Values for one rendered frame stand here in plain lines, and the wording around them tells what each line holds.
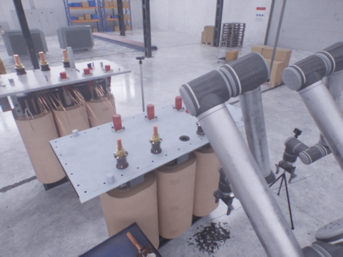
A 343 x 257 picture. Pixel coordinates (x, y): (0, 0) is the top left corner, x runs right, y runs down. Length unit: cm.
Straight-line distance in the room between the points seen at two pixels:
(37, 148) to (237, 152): 260
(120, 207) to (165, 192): 45
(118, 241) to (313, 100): 150
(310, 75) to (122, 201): 143
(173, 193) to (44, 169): 187
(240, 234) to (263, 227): 191
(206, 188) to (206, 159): 38
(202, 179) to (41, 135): 195
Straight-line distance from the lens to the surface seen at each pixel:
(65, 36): 1370
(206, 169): 222
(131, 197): 171
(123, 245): 171
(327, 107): 144
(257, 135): 120
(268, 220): 98
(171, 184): 195
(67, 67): 342
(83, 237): 294
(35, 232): 321
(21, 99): 304
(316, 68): 146
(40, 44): 1318
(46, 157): 320
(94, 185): 141
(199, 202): 252
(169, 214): 222
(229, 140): 90
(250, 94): 105
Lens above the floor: 229
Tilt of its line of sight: 29 degrees down
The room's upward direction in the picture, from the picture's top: straight up
